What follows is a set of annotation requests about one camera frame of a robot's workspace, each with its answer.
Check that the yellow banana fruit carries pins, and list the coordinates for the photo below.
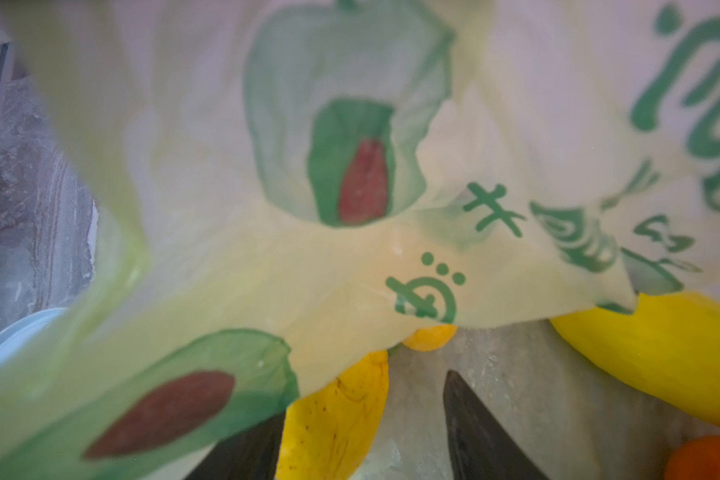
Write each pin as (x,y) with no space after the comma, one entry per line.
(328,434)

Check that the yellow mango fruit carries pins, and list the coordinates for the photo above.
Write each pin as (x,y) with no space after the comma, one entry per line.
(668,348)

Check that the orange fruit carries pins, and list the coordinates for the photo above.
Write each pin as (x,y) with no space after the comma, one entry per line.
(697,459)

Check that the yellow-green plastic bag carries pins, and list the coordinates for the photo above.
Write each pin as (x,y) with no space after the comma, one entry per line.
(288,186)

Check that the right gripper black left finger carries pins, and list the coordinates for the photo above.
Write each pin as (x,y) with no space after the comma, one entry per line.
(250,455)

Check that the yellow lemon fruit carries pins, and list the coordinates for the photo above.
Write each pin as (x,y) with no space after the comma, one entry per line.
(431,338)

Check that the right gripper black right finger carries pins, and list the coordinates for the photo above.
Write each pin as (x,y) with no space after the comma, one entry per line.
(479,447)

